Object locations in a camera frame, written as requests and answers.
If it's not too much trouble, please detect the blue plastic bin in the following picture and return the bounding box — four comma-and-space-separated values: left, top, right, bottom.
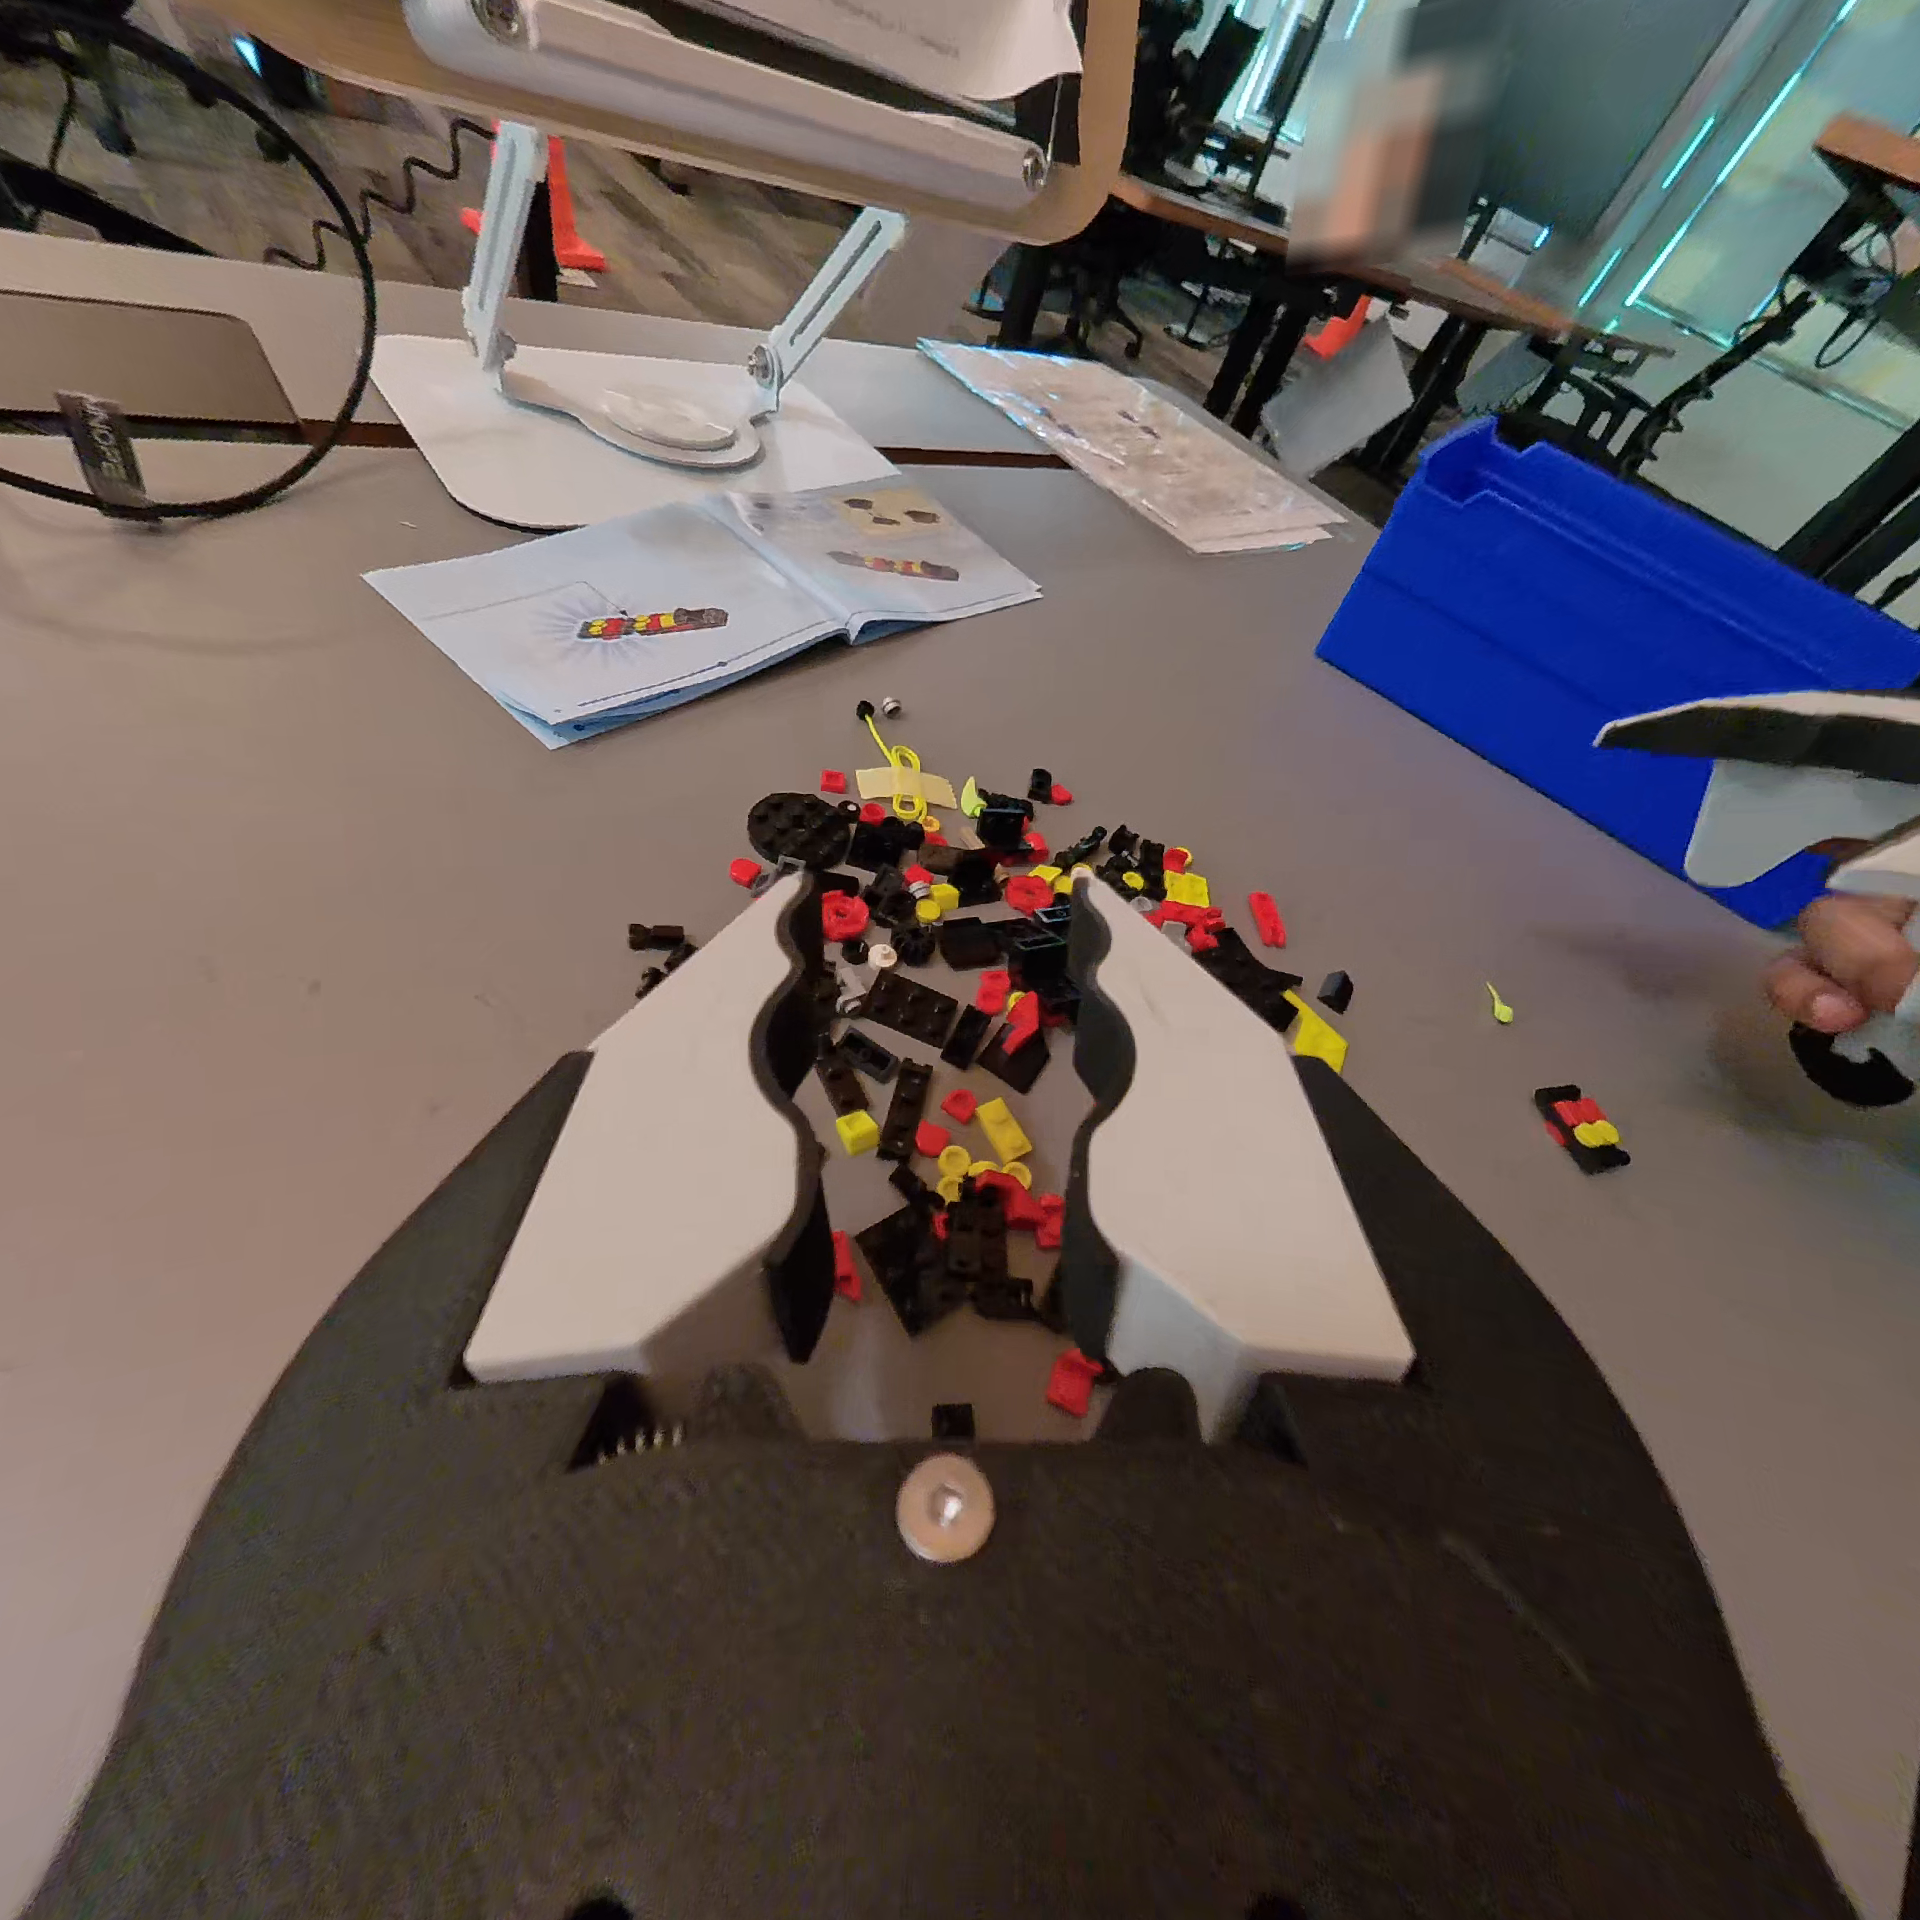
1318, 419, 1920, 926

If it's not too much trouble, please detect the clear plastic bag with sheets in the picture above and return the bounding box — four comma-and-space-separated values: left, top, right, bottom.
914, 333, 1355, 555

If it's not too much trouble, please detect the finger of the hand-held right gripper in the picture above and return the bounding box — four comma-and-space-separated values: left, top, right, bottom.
1590, 684, 1920, 790
1685, 759, 1920, 891

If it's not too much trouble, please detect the pale blue lego instruction booklet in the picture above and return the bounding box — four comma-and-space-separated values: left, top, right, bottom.
366, 484, 1044, 753

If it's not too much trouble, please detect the white metal stand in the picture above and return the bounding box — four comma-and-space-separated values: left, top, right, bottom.
366, 0, 1088, 533

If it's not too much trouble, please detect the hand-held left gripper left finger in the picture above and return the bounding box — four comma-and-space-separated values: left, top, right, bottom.
459, 865, 841, 1384

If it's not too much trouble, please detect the long black lego assembly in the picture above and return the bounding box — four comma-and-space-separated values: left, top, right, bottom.
1535, 1079, 1629, 1176

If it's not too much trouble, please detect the pile of lego pieces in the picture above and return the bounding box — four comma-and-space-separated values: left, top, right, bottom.
627, 694, 1360, 1421

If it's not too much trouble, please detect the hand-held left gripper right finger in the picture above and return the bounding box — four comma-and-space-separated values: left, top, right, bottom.
1044, 871, 1415, 1448

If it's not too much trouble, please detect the white paper sheet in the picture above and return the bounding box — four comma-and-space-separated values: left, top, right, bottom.
720, 0, 1088, 105

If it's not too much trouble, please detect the grey flat panel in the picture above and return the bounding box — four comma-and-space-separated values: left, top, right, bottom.
0, 295, 303, 438

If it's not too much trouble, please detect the person's right hand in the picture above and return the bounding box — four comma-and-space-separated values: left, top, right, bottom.
1761, 897, 1920, 1035

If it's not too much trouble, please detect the black cable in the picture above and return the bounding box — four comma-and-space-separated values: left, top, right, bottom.
0, 29, 375, 524

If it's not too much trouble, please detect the grey paper sheet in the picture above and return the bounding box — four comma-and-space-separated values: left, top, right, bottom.
1260, 317, 1415, 480

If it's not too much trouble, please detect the wooden office desk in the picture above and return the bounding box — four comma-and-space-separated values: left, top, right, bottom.
1111, 172, 1671, 438
1774, 121, 1920, 601

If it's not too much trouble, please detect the light wooden board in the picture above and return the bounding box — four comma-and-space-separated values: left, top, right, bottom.
164, 0, 1140, 246

